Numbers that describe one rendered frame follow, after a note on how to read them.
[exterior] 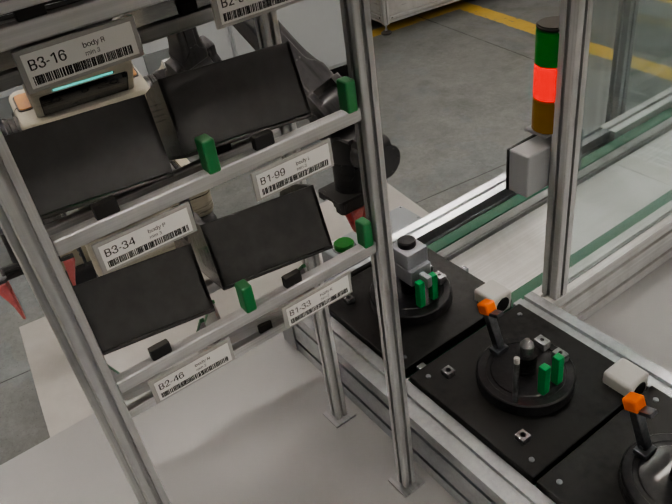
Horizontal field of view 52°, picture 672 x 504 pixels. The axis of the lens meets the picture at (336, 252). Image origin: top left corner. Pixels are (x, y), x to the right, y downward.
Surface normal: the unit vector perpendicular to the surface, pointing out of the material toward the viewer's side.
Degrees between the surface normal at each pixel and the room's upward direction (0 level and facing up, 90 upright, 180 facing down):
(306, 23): 90
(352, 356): 0
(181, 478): 0
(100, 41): 90
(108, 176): 65
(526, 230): 0
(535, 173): 90
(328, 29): 90
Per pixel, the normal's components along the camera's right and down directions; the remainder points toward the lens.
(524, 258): -0.13, -0.80
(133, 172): 0.34, 0.11
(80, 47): 0.58, 0.42
